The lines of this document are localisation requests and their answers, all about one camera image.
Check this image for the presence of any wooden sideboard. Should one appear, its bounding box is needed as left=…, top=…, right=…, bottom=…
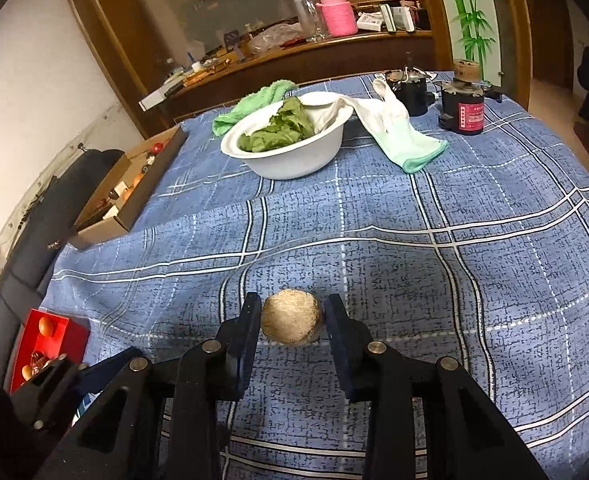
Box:
left=139, top=30, right=435, bottom=128

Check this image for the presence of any blue plaid tablecloth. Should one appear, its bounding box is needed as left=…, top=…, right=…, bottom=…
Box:
left=39, top=70, right=589, bottom=480

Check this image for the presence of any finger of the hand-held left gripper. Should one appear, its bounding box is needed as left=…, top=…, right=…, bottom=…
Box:
left=10, top=354, right=72, bottom=401
left=27, top=360, right=122, bottom=433

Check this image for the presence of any wooden framed mirror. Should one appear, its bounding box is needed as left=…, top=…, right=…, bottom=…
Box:
left=57, top=0, right=455, bottom=136

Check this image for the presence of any green cloth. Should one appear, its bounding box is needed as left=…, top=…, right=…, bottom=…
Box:
left=213, top=80, right=299, bottom=137

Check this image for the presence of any pink sleeved bottle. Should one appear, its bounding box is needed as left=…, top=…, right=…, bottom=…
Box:
left=317, top=0, right=359, bottom=37

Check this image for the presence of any beige round chunk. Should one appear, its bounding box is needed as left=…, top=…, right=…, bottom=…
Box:
left=261, top=288, right=323, bottom=346

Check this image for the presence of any black jar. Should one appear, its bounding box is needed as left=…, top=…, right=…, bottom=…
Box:
left=385, top=67, right=437, bottom=117

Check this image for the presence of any black sofa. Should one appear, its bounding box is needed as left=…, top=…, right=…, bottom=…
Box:
left=0, top=149, right=125, bottom=361

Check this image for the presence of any clear glass jar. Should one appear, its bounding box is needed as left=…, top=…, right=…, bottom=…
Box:
left=294, top=0, right=326, bottom=42

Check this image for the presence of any brown cardboard box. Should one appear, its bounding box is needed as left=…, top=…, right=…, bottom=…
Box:
left=68, top=125, right=190, bottom=250

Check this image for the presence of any red labelled jar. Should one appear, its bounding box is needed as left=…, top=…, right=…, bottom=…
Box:
left=437, top=59, right=502, bottom=135

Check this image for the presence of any crumpled clear plastic bag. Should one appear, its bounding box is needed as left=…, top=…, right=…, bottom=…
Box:
left=248, top=22, right=305, bottom=53

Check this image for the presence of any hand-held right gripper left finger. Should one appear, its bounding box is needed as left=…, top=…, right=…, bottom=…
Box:
left=69, top=292, right=262, bottom=480

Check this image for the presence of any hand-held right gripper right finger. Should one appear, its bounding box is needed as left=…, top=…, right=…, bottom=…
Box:
left=324, top=294, right=550, bottom=480

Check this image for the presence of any red paper tray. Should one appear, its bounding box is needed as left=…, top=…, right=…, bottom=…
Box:
left=9, top=309, right=91, bottom=393

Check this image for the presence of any bamboo print panel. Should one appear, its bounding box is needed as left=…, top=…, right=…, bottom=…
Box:
left=437, top=0, right=500, bottom=68

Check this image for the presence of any white bowl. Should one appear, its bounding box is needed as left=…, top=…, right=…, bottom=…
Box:
left=220, top=92, right=352, bottom=180

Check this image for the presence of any green leafy vegetable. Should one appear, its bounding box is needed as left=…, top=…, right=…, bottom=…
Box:
left=238, top=97, right=315, bottom=153

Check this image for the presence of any white green towel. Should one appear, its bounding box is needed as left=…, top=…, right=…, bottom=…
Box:
left=314, top=79, right=449, bottom=175

